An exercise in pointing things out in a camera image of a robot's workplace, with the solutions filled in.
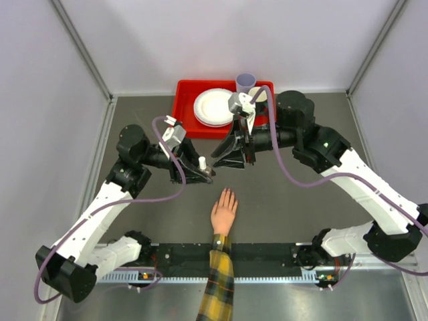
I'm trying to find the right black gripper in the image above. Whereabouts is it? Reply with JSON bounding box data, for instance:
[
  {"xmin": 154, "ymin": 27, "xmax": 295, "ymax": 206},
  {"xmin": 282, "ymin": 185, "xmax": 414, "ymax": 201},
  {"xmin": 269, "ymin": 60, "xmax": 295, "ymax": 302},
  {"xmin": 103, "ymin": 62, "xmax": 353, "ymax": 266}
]
[{"xmin": 211, "ymin": 116, "xmax": 298, "ymax": 170}]

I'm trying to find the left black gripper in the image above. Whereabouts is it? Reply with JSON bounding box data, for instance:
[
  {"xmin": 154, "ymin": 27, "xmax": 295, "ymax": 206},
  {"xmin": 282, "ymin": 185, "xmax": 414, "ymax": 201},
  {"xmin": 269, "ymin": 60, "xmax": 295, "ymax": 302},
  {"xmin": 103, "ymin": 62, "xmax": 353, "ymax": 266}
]
[{"xmin": 138, "ymin": 136, "xmax": 216, "ymax": 185}]

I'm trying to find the white nail polish cap brush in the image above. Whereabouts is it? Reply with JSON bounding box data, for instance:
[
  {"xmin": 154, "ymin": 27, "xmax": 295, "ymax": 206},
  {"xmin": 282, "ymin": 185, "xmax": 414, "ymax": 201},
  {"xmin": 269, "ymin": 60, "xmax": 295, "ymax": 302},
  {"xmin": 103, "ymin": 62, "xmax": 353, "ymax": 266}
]
[{"xmin": 198, "ymin": 156, "xmax": 207, "ymax": 171}]

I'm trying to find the glitter nail polish bottle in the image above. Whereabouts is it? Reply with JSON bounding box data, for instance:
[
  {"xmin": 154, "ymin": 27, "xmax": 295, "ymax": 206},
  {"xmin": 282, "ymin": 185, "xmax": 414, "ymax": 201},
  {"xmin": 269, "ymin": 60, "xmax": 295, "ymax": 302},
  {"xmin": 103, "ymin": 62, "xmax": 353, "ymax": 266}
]
[{"xmin": 201, "ymin": 167, "xmax": 216, "ymax": 177}]

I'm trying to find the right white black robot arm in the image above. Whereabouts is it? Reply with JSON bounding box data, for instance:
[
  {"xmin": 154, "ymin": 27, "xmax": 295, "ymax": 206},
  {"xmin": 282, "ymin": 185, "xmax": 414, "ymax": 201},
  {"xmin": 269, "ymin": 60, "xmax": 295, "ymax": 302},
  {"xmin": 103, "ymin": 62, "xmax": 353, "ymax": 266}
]
[{"xmin": 212, "ymin": 90, "xmax": 427, "ymax": 267}]

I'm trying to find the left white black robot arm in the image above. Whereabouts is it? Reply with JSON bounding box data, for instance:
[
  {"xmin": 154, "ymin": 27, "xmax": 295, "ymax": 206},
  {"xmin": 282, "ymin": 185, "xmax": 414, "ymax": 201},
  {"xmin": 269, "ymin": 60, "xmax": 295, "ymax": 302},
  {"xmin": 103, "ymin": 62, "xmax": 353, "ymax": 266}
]
[{"xmin": 33, "ymin": 117, "xmax": 215, "ymax": 304}]

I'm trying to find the yellow plaid sleeve forearm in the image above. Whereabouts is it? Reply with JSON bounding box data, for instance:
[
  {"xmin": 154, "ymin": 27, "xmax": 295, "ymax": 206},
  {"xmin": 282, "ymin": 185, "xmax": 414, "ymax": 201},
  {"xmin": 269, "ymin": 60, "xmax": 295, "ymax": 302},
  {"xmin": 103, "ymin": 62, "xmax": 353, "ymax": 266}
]
[{"xmin": 196, "ymin": 235, "xmax": 235, "ymax": 320}]

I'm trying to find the mannequin hand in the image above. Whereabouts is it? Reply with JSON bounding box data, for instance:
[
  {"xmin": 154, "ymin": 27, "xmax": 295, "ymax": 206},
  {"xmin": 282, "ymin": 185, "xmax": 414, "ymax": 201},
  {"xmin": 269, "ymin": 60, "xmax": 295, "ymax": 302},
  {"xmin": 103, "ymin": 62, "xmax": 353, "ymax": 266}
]
[{"xmin": 211, "ymin": 188, "xmax": 238, "ymax": 236}]

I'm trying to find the lower white plate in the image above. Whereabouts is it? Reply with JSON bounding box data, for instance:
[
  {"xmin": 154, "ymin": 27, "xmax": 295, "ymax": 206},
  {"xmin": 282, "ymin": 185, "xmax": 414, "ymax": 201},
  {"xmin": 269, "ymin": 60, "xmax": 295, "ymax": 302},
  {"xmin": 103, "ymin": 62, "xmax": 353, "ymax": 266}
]
[{"xmin": 194, "ymin": 114, "xmax": 231, "ymax": 128}]

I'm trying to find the white plate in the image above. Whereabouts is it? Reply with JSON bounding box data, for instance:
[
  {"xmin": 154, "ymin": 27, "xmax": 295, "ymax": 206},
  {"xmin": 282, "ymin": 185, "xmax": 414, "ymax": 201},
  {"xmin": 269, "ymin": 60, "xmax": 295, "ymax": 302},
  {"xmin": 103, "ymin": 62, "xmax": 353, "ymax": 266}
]
[
  {"xmin": 194, "ymin": 114, "xmax": 231, "ymax": 128},
  {"xmin": 193, "ymin": 88, "xmax": 233, "ymax": 123}
]

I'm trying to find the upper white plate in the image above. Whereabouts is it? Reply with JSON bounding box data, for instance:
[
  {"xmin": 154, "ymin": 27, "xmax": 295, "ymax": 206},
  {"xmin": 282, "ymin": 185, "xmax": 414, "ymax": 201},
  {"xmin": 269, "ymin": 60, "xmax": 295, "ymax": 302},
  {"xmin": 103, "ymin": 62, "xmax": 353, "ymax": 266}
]
[{"xmin": 193, "ymin": 88, "xmax": 233, "ymax": 123}]

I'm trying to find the dark green mug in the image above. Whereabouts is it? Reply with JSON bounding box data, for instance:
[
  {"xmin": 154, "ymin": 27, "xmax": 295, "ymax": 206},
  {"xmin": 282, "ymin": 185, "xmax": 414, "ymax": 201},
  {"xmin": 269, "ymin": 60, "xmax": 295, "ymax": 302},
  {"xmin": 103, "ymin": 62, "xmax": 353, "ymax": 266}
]
[{"xmin": 248, "ymin": 86, "xmax": 268, "ymax": 115}]

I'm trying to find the lavender plastic cup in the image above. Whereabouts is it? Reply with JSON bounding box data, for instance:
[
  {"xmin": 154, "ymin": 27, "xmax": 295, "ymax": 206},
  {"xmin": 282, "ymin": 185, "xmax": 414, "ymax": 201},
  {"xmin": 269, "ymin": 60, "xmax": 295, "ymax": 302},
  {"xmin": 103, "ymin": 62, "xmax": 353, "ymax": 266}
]
[{"xmin": 235, "ymin": 73, "xmax": 257, "ymax": 94}]

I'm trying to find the red plastic tray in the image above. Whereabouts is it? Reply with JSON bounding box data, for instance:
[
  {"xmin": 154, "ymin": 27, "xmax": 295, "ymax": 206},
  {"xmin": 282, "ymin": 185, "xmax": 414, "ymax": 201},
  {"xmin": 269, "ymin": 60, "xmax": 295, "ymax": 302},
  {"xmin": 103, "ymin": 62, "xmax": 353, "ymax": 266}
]
[{"xmin": 171, "ymin": 79, "xmax": 277, "ymax": 140}]

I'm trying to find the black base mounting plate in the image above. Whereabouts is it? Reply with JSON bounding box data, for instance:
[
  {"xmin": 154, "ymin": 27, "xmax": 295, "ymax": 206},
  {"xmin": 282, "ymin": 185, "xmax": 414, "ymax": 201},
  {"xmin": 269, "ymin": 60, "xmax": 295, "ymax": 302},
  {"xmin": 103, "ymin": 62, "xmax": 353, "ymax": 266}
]
[{"xmin": 113, "ymin": 242, "xmax": 352, "ymax": 277}]

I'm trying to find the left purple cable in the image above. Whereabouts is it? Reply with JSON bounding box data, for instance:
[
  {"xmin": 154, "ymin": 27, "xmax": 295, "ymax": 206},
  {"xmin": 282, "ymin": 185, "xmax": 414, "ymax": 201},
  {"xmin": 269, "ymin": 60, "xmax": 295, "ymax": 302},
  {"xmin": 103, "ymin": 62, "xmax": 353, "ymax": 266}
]
[{"xmin": 33, "ymin": 115, "xmax": 187, "ymax": 304}]

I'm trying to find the purple cable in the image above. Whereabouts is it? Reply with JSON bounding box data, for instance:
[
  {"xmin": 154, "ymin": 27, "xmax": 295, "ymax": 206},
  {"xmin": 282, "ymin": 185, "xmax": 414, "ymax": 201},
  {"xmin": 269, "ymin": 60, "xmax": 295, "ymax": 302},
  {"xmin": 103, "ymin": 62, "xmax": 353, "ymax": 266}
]
[
  {"xmin": 250, "ymin": 85, "xmax": 428, "ymax": 291},
  {"xmin": 33, "ymin": 115, "xmax": 187, "ymax": 304}
]

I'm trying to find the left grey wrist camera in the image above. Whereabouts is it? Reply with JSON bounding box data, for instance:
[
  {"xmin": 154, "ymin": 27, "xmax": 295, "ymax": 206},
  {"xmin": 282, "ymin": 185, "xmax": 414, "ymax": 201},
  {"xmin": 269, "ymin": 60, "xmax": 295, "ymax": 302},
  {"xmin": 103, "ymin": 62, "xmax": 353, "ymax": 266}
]
[{"xmin": 162, "ymin": 116, "xmax": 187, "ymax": 150}]

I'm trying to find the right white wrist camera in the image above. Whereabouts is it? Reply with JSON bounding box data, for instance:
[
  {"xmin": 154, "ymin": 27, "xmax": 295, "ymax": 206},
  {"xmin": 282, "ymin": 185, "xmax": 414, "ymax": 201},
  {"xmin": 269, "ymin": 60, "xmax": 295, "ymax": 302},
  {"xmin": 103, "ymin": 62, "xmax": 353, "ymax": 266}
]
[{"xmin": 228, "ymin": 92, "xmax": 256, "ymax": 133}]

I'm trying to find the aluminium frame rail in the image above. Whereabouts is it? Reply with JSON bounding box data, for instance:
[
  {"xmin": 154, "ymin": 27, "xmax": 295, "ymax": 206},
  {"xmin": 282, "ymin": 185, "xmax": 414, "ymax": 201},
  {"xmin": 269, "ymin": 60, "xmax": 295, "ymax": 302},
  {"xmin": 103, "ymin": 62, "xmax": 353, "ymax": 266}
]
[{"xmin": 93, "ymin": 242, "xmax": 419, "ymax": 268}]

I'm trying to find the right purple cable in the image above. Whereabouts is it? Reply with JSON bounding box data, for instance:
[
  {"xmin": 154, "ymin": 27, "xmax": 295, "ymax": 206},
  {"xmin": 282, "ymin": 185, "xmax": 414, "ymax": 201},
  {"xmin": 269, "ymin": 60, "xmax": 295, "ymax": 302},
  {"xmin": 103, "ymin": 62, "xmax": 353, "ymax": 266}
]
[{"xmin": 250, "ymin": 85, "xmax": 428, "ymax": 291}]

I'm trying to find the grey slotted cable duct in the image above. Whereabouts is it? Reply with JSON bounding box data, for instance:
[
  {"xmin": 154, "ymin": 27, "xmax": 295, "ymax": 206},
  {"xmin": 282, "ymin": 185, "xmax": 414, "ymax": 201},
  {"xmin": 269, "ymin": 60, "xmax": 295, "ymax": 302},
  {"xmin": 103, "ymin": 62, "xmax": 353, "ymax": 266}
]
[{"xmin": 66, "ymin": 269, "xmax": 338, "ymax": 284}]

